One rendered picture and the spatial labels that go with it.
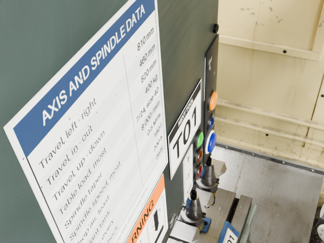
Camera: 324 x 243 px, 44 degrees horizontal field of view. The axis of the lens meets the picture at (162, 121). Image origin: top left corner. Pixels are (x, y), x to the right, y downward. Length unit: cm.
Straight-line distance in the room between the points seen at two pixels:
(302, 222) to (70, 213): 138
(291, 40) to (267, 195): 62
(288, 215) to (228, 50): 66
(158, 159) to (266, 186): 124
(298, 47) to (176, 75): 94
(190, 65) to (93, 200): 19
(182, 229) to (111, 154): 74
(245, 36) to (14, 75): 116
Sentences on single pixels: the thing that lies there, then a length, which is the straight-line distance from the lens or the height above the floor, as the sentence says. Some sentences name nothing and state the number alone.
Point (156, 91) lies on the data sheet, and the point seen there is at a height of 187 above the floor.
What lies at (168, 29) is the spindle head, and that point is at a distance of 34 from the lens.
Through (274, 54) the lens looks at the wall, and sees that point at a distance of 133.
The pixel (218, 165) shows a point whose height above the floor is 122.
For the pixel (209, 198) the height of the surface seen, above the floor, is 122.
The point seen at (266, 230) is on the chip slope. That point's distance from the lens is 158.
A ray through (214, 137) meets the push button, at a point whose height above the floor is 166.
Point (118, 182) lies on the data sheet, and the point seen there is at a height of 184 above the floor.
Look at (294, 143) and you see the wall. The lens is 156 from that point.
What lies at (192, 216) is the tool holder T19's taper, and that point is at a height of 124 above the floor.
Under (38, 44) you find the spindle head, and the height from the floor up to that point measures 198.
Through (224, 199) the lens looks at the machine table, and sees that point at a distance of 144.
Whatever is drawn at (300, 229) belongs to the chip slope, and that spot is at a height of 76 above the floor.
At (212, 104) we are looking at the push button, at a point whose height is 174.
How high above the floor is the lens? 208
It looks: 44 degrees down
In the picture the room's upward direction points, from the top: 4 degrees counter-clockwise
